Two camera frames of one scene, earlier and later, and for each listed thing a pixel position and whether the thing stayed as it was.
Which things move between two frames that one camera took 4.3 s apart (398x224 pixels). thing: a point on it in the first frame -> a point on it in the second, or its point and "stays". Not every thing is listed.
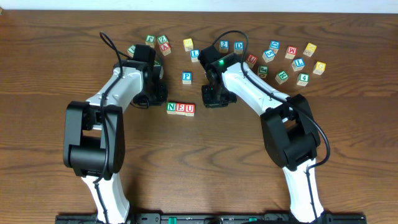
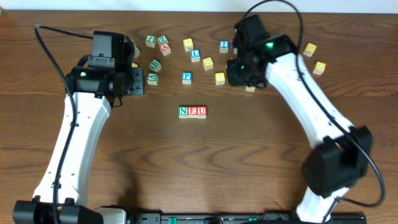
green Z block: x=162 y=39 stays
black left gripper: x=153 y=98 -> x=138 y=81
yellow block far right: x=310 y=49 stays
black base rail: x=214 y=218 stays
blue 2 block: x=224 y=46 stays
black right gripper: x=216 y=99 -> x=235 y=76
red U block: x=189 y=109 -> x=201 y=112
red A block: x=165 y=48 stays
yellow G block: x=319 y=68 stays
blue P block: x=186 y=77 stays
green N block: x=171 y=107 -> x=183 y=112
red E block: x=180 y=109 -> x=192 y=111
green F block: x=150 y=40 stays
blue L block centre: x=194 y=54 stays
